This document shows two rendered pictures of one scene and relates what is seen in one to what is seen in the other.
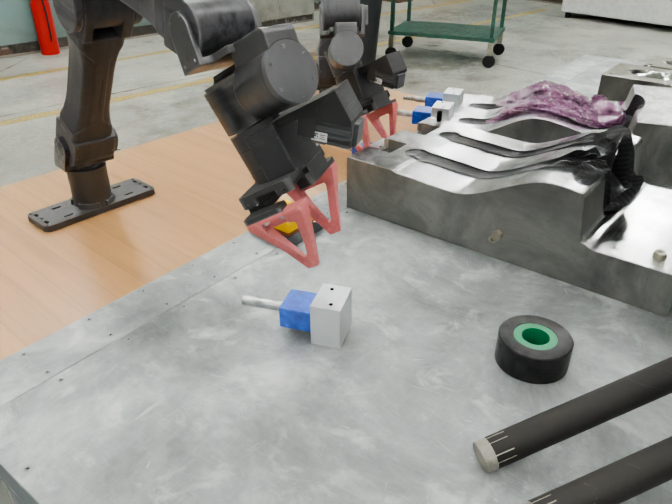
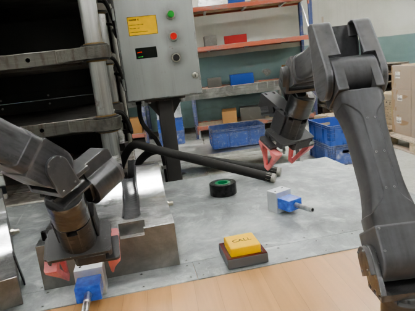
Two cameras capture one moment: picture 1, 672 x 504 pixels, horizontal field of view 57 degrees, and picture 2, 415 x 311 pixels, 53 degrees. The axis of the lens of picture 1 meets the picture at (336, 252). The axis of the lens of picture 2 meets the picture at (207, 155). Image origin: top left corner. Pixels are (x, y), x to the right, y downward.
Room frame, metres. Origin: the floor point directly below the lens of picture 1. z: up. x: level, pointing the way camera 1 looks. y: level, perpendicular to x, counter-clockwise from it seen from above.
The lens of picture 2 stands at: (1.44, 0.55, 1.18)
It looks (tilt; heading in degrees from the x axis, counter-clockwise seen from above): 12 degrees down; 222
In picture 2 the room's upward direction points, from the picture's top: 7 degrees counter-clockwise
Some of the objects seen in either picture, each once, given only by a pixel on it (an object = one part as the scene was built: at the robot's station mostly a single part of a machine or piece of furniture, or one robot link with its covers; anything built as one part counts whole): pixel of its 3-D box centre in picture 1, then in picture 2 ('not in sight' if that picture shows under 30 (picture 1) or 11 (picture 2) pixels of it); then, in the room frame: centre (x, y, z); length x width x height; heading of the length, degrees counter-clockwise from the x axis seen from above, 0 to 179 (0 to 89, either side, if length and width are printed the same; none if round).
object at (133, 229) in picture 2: (387, 155); (132, 234); (0.98, -0.09, 0.87); 0.05 x 0.05 x 0.04; 52
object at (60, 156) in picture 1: (86, 148); (400, 268); (0.93, 0.40, 0.90); 0.09 x 0.06 x 0.06; 134
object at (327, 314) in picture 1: (293, 308); (292, 203); (0.60, 0.05, 0.83); 0.13 x 0.05 x 0.05; 73
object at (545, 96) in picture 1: (559, 101); not in sight; (1.20, -0.44, 0.90); 0.26 x 0.18 x 0.08; 69
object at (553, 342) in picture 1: (533, 348); (223, 187); (0.54, -0.22, 0.82); 0.08 x 0.08 x 0.04
